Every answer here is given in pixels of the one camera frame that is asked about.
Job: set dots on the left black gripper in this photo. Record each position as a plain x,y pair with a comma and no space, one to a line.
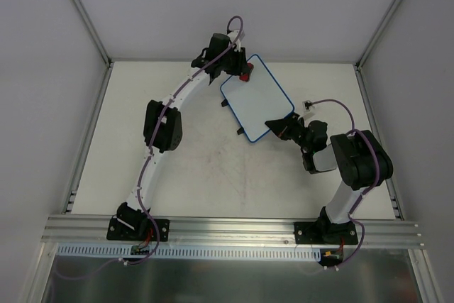
233,65

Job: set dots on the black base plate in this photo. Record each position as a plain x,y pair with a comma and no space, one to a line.
330,234
157,228

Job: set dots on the right aluminium frame post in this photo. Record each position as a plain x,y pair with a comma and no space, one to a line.
378,32

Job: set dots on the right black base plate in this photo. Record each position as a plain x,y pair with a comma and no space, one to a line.
330,234

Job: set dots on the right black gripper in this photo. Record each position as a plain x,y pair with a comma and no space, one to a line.
291,128

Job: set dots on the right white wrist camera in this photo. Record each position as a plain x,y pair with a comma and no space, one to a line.
308,108

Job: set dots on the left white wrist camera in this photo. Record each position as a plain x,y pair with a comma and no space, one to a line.
235,37

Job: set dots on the aluminium frame post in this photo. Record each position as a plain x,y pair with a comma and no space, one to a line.
87,22
378,32

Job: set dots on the blue framed whiteboard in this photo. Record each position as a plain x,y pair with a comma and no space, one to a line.
256,101

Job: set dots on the left aluminium frame post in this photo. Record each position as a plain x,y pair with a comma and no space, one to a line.
87,22

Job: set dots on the white slotted cable duct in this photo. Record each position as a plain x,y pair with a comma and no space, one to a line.
191,252

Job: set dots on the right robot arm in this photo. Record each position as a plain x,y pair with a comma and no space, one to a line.
362,164

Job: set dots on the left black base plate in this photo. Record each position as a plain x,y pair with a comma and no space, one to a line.
157,228

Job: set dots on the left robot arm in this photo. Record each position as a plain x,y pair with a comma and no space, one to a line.
163,132

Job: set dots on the red whiteboard eraser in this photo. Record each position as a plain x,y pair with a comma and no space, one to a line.
245,77

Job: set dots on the aluminium mounting rail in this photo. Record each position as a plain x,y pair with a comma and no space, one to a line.
198,231

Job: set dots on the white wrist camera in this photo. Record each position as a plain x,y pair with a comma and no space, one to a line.
308,108
235,37

